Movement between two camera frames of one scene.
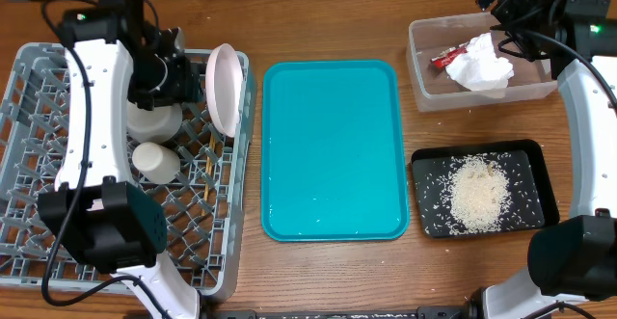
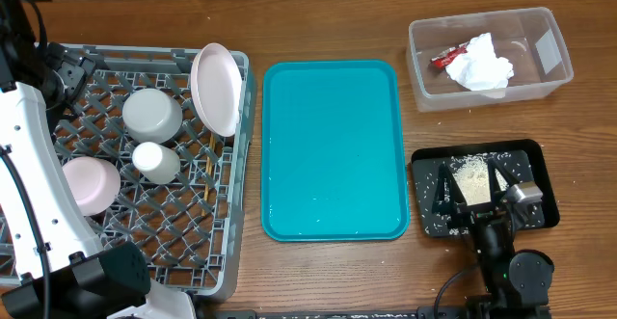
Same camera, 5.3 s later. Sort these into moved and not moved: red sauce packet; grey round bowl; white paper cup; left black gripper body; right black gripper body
Moved: left black gripper body; right black gripper body
Not moved: grey round bowl; white paper cup; red sauce packet
